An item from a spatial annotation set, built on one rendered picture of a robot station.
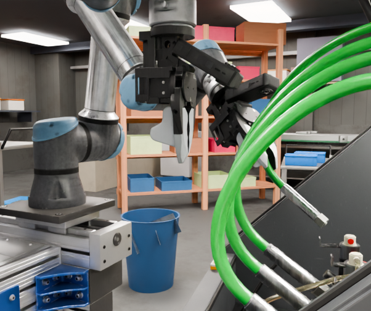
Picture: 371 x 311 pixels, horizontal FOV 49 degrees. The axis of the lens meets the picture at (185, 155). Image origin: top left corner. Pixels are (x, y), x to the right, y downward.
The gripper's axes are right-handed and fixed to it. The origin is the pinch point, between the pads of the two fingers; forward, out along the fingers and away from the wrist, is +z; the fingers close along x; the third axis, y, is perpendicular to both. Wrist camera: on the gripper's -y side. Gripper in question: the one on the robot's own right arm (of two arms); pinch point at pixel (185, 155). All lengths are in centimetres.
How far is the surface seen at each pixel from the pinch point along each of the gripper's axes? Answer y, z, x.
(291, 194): -16.3, 7.5, -10.4
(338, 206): -25.5, 13.4, -30.4
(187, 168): 207, 96, -687
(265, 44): 41, -101, -505
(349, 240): -25.0, 11.3, 2.0
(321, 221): -21.5, 11.4, -8.2
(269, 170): -12.3, 3.6, -12.3
